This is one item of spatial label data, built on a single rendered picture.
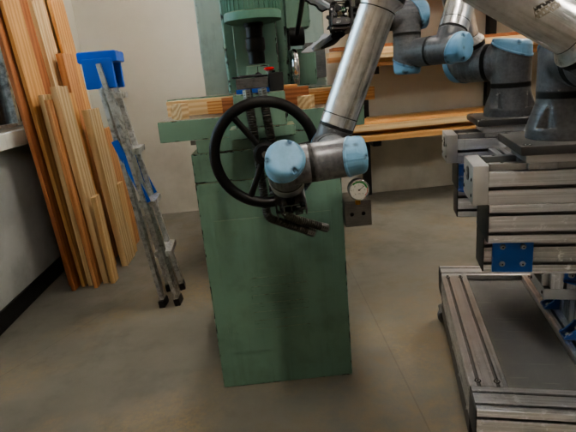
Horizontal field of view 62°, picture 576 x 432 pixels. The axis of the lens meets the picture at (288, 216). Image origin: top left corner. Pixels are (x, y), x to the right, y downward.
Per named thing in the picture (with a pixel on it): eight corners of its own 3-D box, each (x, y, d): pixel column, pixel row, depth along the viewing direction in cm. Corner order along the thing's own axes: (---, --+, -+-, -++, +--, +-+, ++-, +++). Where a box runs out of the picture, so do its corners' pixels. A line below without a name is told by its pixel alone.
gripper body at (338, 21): (328, -1, 126) (375, -3, 126) (325, 9, 134) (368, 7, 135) (330, 30, 127) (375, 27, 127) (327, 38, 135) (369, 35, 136)
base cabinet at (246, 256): (222, 388, 163) (192, 184, 143) (232, 309, 219) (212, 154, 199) (353, 375, 164) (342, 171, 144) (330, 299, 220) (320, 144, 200)
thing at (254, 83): (236, 94, 129) (233, 73, 127) (238, 93, 139) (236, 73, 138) (285, 90, 129) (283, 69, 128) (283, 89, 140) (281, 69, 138)
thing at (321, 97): (208, 114, 153) (207, 101, 152) (208, 114, 155) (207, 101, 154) (375, 99, 155) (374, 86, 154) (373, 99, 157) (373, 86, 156)
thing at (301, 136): (197, 153, 141) (195, 140, 140) (205, 144, 161) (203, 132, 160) (333, 141, 142) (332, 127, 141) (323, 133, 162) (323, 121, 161)
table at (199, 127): (152, 148, 131) (148, 125, 129) (171, 135, 160) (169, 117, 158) (373, 127, 132) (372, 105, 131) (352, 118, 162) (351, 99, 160)
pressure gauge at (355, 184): (349, 207, 141) (347, 180, 139) (347, 204, 145) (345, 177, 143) (370, 205, 142) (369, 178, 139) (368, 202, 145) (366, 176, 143)
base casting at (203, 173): (193, 184, 144) (189, 153, 141) (212, 154, 199) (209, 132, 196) (342, 170, 145) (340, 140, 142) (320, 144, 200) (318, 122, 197)
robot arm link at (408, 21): (431, 30, 129) (431, -4, 127) (391, 33, 129) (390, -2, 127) (422, 33, 137) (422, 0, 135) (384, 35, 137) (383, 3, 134)
